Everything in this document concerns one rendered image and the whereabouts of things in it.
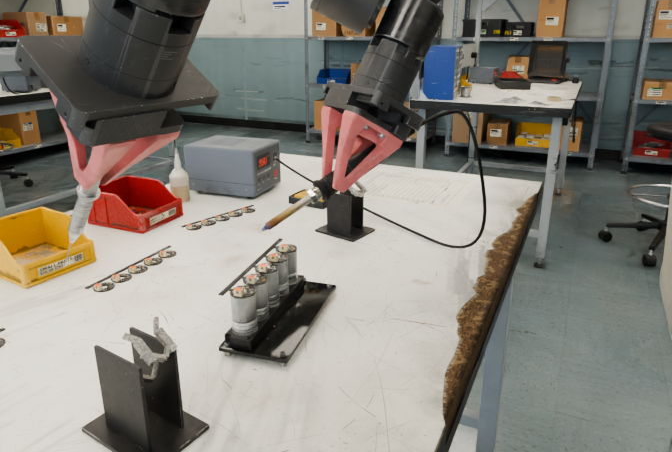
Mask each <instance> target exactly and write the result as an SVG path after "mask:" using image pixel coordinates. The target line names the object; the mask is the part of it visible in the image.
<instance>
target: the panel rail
mask: <svg viewBox="0 0 672 452"><path fill-rule="evenodd" d="M282 240H283V239H281V238H279V239H278V240H277V241H276V242H275V243H274V244H272V245H271V246H270V247H269V248H268V249H267V250H266V251H265V252H264V253H263V254H262V255H260V256H259V257H258V258H257V259H256V260H255V261H254V262H253V263H252V264H251V265H249V266H248V267H247V268H246V269H245V270H244V271H243V272H242V273H241V274H240V275H239V276H237V277H236V278H235V279H234V280H233V281H232V282H231V283H230V284H229V285H228V286H227V287H225V288H224V289H223V290H222V291H221V292H220V293H219V294H218V295H221V296H223V295H224V294H225V293H227V292H228V291H230V290H231V288H232V287H233V286H234V285H235V284H236V283H237V282H238V281H239V280H240V279H243V278H244V276H245V275H246V274H247V273H248V272H249V271H250V270H251V269H252V268H255V267H256V266H255V265H256V264H258V263H259V262H260V261H261V260H262V259H263V258H264V257H265V258H266V257H267V256H266V255H267V254H268V253H269V252H270V251H271V250H272V249H274V248H276V247H277V245H278V244H279V243H280V242H281V241H282Z"/></svg>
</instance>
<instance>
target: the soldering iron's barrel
mask: <svg viewBox="0 0 672 452"><path fill-rule="evenodd" d="M322 198H323V195H322V193H321V191H320V190H319V189H318V188H317V187H316V186H315V187H313V188H312V189H310V190H309V191H308V192H306V196H305V197H304V198H302V199H301V200H299V201H298V202H296V203H295V204H293V205H292V206H290V207H289V208H287V209H286V210H284V211H283V212H281V213H280V214H278V215H277V216H275V217H274V218H272V219H271V220H269V221H268V222H266V223H265V225H266V226H267V228H268V230H271V229H272V228H273V227H275V226H277V225H278V224H279V223H281V222H282V221H284V220H285V219H287V218H288V217H290V216H291V215H293V214H294V213H296V212H297V211H299V210H300V209H302V208H303V207H305V206H306V205H308V204H309V203H312V204H314V203H316V202H317V201H319V200H321V199H322Z"/></svg>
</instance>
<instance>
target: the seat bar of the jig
mask: <svg viewBox="0 0 672 452"><path fill-rule="evenodd" d="M303 284H304V275H298V282H297V283H295V284H292V285H289V293H288V294H286V295H283V296H279V305H277V306H276V307H273V308H269V317H268V318H267V319H265V320H262V321H257V327H258V330H257V331H256V332H255V333H253V334H251V335H247V336H239V335H236V334H234V333H233V329H232V327H231V328H230V329H229V330H228V331H227V332H226V333H225V334H224V335H225V342H226V341H230V347H235V348H241V349H246V350H252V348H253V347H254V346H255V345H256V343H257V342H258V341H259V340H260V338H261V337H262V336H263V335H264V333H265V332H266V331H267V330H268V328H269V327H270V326H271V325H272V323H273V322H274V321H275V320H276V318H277V317H278V316H279V314H280V313H281V312H282V311H283V309H284V308H285V307H286V306H287V304H288V303H289V302H290V301H291V299H292V298H293V297H294V296H295V294H296V293H297V292H298V291H299V289H300V288H301V287H302V286H303Z"/></svg>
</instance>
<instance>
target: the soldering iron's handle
mask: <svg viewBox="0 0 672 452"><path fill-rule="evenodd" d="M375 147H376V144H373V145H371V146H369V147H367V148H366V149H364V150H363V151H361V152H360V153H358V154H357V155H355V156H354V157H352V158H350V159H349V160H348V164H347V169H346V173H345V177H346V176H347V175H348V174H350V173H351V172H352V171H353V170H354V169H355V168H356V167H357V166H358V165H359V164H360V163H361V162H362V161H363V160H364V159H365V158H366V157H367V156H368V155H369V154H370V153H371V152H372V151H373V150H374V149H375ZM333 176H334V170H333V171H332V172H330V173H329V174H327V175H326V176H325V177H323V178H322V179H320V180H315V181H313V186H314V187H315V186H316V187H317V188H318V189H319V190H320V191H321V193H322V195H323V198H322V200H323V201H325V202H327V201H328V200H329V199H330V197H331V196H332V195H334V194H335V193H337V192H338V190H336V189H333V187H332V184H333Z"/></svg>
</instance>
